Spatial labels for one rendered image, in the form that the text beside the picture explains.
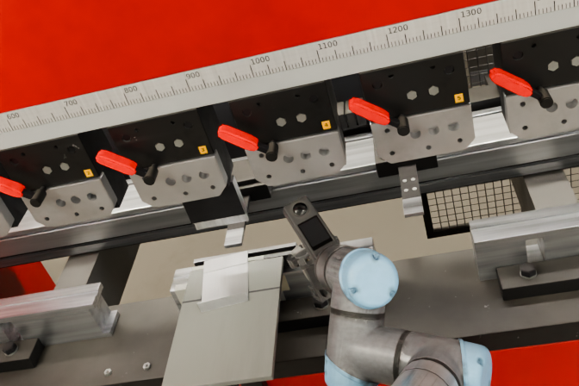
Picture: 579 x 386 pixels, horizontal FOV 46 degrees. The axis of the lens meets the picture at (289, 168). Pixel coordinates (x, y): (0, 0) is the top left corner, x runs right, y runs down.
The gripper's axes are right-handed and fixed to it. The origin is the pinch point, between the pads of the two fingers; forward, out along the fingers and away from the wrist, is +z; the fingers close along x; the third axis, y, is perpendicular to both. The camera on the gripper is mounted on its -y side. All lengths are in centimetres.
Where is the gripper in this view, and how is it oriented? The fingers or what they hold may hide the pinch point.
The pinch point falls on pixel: (300, 246)
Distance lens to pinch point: 123.8
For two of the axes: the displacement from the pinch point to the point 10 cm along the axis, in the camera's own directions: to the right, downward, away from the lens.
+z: -2.4, 0.4, 9.7
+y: 4.5, 8.9, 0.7
